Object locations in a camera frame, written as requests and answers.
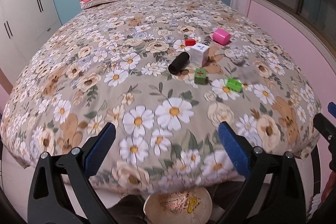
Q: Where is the grey trousers leg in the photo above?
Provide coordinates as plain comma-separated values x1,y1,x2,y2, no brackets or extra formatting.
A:
108,195,147,224

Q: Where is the pink plastic box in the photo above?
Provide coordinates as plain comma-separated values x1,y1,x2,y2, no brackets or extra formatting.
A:
213,28,231,46

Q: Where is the green wooden division block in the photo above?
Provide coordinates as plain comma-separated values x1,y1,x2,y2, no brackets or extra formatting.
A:
194,68,207,85

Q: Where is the black cylinder roll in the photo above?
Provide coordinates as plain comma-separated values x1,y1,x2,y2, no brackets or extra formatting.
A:
168,52,190,75

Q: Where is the white lined trash bin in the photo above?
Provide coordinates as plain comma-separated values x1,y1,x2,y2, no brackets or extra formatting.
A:
143,187,213,224

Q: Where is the small red block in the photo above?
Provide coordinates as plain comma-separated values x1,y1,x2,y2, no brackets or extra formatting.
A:
185,39,196,47

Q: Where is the white wardrobe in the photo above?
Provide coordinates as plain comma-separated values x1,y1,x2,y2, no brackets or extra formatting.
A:
1,0,61,84

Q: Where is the white carton box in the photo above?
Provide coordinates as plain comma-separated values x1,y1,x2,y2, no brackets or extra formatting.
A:
189,43,210,67

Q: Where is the floral bedspread bed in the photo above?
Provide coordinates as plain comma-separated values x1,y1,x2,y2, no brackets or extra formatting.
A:
1,0,321,193

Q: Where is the grey paper ball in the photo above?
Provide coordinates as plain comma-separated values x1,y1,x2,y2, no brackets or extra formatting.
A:
230,50,245,66

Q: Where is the bright green plastic block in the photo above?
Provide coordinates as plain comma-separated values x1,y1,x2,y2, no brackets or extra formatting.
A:
226,78,243,93

